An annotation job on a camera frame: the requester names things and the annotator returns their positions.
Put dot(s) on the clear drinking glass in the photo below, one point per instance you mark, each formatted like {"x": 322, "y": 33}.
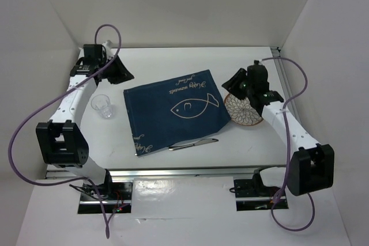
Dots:
{"x": 102, "y": 105}

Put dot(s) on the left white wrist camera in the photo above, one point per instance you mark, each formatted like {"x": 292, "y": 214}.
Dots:
{"x": 107, "y": 45}

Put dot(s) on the blue fish placemat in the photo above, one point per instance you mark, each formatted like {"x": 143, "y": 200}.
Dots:
{"x": 184, "y": 108}

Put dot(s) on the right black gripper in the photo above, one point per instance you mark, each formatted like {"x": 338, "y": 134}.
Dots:
{"x": 232, "y": 83}

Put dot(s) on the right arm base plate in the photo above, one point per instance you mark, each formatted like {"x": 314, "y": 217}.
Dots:
{"x": 251, "y": 196}

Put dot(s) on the right side aluminium rail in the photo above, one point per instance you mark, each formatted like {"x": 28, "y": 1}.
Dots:
{"x": 280, "y": 66}

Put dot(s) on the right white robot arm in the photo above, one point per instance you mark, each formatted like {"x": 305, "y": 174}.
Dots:
{"x": 310, "y": 164}

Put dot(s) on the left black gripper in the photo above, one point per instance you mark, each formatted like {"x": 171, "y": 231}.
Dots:
{"x": 121, "y": 75}

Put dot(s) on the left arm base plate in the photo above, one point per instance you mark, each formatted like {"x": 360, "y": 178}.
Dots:
{"x": 118, "y": 199}

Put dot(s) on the silver table knife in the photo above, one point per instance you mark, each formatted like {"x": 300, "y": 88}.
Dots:
{"x": 198, "y": 143}

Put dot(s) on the floral ceramic plate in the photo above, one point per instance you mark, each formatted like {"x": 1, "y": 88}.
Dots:
{"x": 241, "y": 112}

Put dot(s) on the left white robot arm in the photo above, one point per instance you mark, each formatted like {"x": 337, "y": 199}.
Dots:
{"x": 61, "y": 141}

